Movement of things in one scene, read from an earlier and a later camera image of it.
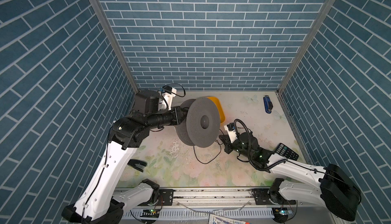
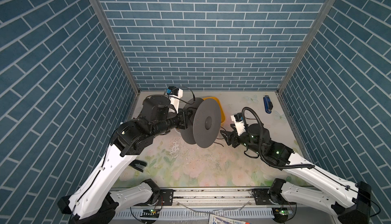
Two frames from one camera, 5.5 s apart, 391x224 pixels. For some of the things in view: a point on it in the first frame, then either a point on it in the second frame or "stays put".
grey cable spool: [202, 124] stays put
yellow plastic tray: [222, 115] stays put
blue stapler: [268, 105] stays put
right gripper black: [226, 142] -> [227, 139]
